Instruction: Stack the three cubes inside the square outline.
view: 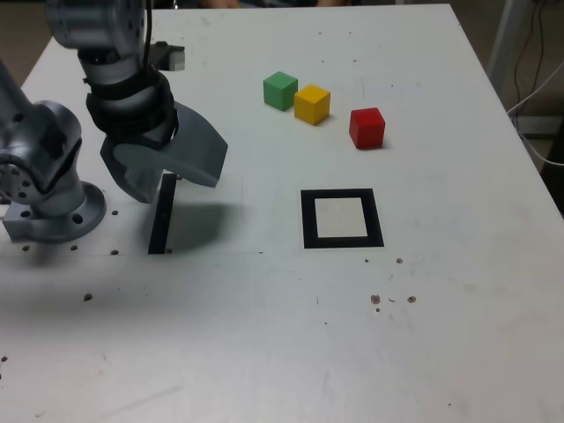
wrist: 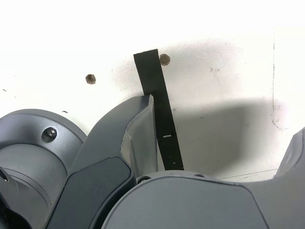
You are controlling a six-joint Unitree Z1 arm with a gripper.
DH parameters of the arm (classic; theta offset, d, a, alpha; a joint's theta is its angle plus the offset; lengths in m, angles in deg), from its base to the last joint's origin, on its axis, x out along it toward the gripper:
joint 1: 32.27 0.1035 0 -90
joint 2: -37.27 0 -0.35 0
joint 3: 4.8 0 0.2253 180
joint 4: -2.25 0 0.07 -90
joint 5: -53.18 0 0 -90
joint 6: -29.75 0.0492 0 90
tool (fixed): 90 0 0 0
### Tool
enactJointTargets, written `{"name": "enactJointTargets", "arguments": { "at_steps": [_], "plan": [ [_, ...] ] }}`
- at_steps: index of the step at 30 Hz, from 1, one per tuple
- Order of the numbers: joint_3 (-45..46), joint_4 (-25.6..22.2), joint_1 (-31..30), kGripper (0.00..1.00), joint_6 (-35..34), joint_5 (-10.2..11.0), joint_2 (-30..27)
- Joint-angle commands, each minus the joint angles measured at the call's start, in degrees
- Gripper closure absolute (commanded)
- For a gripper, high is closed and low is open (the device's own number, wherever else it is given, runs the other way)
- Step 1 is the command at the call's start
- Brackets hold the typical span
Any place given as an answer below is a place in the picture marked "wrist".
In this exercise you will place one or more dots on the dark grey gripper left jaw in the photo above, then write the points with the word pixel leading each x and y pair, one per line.
pixel 95 152

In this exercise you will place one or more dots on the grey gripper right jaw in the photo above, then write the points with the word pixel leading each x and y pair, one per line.
pixel 190 205

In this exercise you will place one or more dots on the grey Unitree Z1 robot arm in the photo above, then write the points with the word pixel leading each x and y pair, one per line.
pixel 28 148

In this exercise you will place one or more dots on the black tape strip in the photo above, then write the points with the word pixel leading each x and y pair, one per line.
pixel 155 78

